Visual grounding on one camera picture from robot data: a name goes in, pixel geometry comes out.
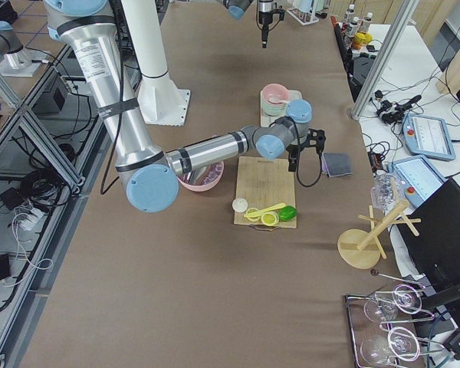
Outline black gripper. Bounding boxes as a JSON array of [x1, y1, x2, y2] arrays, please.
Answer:
[[257, 0, 285, 48], [286, 128, 326, 172]]

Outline white ceramic spoon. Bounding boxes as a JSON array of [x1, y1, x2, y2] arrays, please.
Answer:
[[268, 97, 290, 104]]

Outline small pink bowl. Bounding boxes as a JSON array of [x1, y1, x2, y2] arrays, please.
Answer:
[[262, 84, 290, 101]]

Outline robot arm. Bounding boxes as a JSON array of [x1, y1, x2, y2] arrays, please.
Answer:
[[44, 1, 326, 212], [218, 0, 285, 49]]

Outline large pink bowl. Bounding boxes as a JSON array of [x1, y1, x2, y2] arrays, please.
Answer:
[[178, 161, 225, 192]]

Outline purple cloth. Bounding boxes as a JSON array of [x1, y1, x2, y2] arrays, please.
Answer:
[[321, 156, 329, 176]]

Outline bamboo cutting board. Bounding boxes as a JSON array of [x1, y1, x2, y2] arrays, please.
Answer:
[[235, 156, 297, 209]]

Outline grey folded cloth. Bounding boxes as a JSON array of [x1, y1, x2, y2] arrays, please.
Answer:
[[323, 153, 353, 177]]

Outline cream rabbit tray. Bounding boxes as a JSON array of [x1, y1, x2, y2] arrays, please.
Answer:
[[260, 90, 302, 127]]

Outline green lime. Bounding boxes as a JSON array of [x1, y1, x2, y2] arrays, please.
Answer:
[[278, 205, 297, 222]]

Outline yellow plastic knife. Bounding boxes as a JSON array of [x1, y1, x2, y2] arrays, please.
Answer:
[[248, 202, 286, 217]]

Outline lemon slice back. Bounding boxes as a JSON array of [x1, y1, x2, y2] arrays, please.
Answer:
[[245, 207, 260, 222]]

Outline wooden cup tree stand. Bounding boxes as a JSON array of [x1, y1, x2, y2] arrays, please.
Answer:
[[337, 179, 422, 270]]

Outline blue teach pendant near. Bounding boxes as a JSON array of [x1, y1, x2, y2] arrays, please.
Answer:
[[387, 155, 446, 208]]

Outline blue teach pendant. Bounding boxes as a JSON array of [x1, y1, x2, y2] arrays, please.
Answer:
[[402, 113, 456, 161], [387, 155, 446, 208]]

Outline blue teach pendant far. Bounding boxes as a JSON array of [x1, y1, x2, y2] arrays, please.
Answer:
[[402, 113, 456, 161]]

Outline black monitor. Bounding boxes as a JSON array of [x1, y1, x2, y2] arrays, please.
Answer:
[[399, 179, 460, 291]]

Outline wine glass upper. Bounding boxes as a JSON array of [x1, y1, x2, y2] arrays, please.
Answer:
[[363, 284, 422, 323]]

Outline wine glass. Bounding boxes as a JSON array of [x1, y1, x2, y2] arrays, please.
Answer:
[[363, 284, 422, 323], [360, 327, 420, 367]]

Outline wine glass lower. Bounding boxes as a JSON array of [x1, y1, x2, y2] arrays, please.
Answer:
[[360, 327, 420, 367]]

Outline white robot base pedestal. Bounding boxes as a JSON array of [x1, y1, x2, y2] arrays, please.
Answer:
[[122, 0, 191, 127]]

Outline wire glass rack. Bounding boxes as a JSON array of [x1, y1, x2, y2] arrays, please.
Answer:
[[344, 281, 445, 367]]

